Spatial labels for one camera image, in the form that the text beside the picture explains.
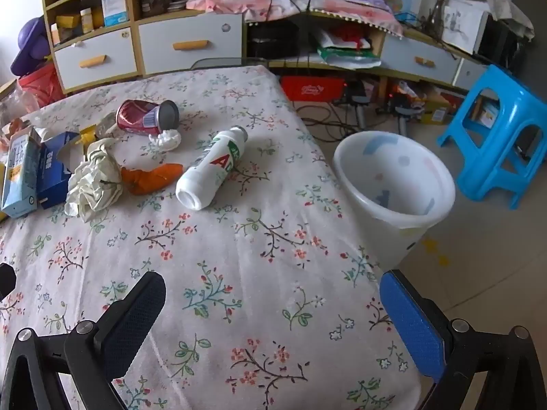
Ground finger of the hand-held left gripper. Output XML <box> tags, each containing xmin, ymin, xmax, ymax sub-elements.
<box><xmin>0</xmin><ymin>263</ymin><xmax>17</xmax><ymax>300</ymax></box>

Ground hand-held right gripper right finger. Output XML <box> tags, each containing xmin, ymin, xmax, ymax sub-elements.
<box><xmin>379</xmin><ymin>269</ymin><xmax>547</xmax><ymax>410</ymax></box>

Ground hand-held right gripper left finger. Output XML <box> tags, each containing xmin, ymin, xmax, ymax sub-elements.
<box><xmin>0</xmin><ymin>271</ymin><xmax>166</xmax><ymax>410</ymax></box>

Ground white plastic waste bin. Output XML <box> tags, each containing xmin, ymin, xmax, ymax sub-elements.
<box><xmin>332</xmin><ymin>132</ymin><xmax>456</xmax><ymax>268</ymax></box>

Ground cream paper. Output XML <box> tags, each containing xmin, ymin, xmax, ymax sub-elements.
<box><xmin>65</xmin><ymin>139</ymin><xmax>124</xmax><ymax>223</ymax></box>

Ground white plastic bottle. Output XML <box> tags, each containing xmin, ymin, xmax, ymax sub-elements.
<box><xmin>176</xmin><ymin>126</ymin><xmax>249</xmax><ymax>211</ymax></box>

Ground white tissue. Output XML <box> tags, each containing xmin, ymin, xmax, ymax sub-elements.
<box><xmin>149</xmin><ymin>129</ymin><xmax>183</xmax><ymax>151</ymax></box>

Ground floral tablecloth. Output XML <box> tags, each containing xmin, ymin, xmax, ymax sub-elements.
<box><xmin>0</xmin><ymin>65</ymin><xmax>425</xmax><ymax>410</ymax></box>

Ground light blue drink carton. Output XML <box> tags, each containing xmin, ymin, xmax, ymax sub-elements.
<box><xmin>1</xmin><ymin>127</ymin><xmax>43</xmax><ymax>218</ymax></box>

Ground dark blue carton box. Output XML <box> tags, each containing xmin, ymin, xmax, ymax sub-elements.
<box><xmin>38</xmin><ymin>132</ymin><xmax>86</xmax><ymax>210</ymax></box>

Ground clear plastic bag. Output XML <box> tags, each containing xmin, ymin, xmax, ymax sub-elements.
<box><xmin>0</xmin><ymin>80</ymin><xmax>40</xmax><ymax>138</ymax></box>

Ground crushed red can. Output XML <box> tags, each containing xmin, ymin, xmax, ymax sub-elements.
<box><xmin>116</xmin><ymin>99</ymin><xmax>180</xmax><ymax>136</ymax></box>

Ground red plastic bag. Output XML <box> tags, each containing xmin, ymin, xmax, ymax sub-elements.
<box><xmin>17</xmin><ymin>64</ymin><xmax>65</xmax><ymax>107</ymax></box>

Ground purple toy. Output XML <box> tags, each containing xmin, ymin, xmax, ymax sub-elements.
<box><xmin>11</xmin><ymin>16</ymin><xmax>54</xmax><ymax>76</ymax></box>

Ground blue plastic stool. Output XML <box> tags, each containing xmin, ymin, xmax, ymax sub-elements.
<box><xmin>437</xmin><ymin>65</ymin><xmax>547</xmax><ymax>210</ymax></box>

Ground red box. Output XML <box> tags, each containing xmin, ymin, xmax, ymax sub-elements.
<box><xmin>280</xmin><ymin>76</ymin><xmax>347</xmax><ymax>102</ymax></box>

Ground green and white bag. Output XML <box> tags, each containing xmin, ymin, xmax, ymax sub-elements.
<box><xmin>317</xmin><ymin>46</ymin><xmax>382</xmax><ymax>70</ymax></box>

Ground blue and white box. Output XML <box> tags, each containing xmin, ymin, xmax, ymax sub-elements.
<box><xmin>101</xmin><ymin>0</ymin><xmax>130</xmax><ymax>27</ymax></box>

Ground red cloth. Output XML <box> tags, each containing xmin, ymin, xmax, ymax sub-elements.
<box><xmin>328</xmin><ymin>23</ymin><xmax>373</xmax><ymax>50</ymax></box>

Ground black box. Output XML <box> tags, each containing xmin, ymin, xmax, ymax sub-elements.
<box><xmin>247</xmin><ymin>21</ymin><xmax>300</xmax><ymax>59</ymax></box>

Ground white ink painting sheet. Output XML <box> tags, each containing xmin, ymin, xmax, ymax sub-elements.
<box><xmin>442</xmin><ymin>0</ymin><xmax>489</xmax><ymax>53</ymax></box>

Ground pink floral cloth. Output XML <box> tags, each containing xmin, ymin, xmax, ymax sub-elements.
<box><xmin>186</xmin><ymin>0</ymin><xmax>405</xmax><ymax>37</ymax></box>

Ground black device with grey handle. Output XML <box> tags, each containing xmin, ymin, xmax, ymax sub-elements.
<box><xmin>348</xmin><ymin>80</ymin><xmax>373</xmax><ymax>129</ymax></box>
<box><xmin>387</xmin><ymin>90</ymin><xmax>425</xmax><ymax>134</ymax></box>

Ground black floor cables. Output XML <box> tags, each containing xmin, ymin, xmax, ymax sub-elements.
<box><xmin>298</xmin><ymin>101</ymin><xmax>387</xmax><ymax>142</ymax></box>

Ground white drawer with yellow handle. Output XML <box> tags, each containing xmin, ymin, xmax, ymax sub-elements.
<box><xmin>53</xmin><ymin>28</ymin><xmax>138</xmax><ymax>93</ymax></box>
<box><xmin>380</xmin><ymin>32</ymin><xmax>463</xmax><ymax>87</ymax></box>
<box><xmin>137</xmin><ymin>12</ymin><xmax>243</xmax><ymax>76</ymax></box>

